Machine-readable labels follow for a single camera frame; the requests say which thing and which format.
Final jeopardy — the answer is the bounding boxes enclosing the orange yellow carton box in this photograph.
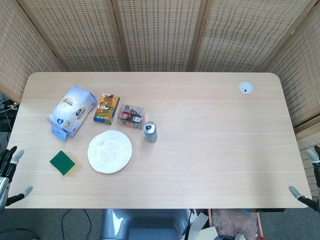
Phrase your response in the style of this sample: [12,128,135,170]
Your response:
[93,92,121,126]

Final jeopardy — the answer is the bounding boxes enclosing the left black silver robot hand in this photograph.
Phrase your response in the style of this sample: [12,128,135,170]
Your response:
[0,146,34,213]

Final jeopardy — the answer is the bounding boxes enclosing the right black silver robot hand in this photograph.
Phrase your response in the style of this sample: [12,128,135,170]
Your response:
[288,145,320,210]

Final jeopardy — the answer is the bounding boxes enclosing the pink plastic bag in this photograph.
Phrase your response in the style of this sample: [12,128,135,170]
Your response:
[211,209,261,239]

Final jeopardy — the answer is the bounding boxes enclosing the white round plate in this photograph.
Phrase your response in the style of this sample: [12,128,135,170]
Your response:
[87,130,133,174]

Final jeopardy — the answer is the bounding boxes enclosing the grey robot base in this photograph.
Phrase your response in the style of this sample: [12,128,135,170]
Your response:
[99,208,191,240]

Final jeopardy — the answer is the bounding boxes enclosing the silver drink can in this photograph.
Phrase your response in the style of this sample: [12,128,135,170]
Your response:
[142,121,158,144]

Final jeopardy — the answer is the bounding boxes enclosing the tangled cables with green connector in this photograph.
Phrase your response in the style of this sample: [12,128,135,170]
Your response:
[0,96,20,131]

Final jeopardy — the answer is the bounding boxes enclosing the clear plastic box with items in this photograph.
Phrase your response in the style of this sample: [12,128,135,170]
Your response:
[117,103,146,130]

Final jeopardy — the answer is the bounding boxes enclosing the green yellow sponge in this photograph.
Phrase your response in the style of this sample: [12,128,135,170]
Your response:
[49,150,77,177]

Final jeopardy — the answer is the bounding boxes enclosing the white cardboard piece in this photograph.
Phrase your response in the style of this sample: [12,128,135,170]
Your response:
[187,211,219,240]

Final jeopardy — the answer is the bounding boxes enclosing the woven bamboo screen panel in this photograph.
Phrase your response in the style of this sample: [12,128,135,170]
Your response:
[109,0,209,73]
[0,0,65,104]
[16,0,129,73]
[258,0,320,191]
[186,0,318,73]

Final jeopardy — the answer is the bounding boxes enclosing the black floor cable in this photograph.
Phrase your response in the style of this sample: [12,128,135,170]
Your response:
[61,208,97,237]

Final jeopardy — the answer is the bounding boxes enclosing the blue and white bag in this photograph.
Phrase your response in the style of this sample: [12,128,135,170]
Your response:
[46,85,98,142]

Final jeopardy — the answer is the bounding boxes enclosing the white cable grommet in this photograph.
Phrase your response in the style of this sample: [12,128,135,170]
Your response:
[238,81,254,94]

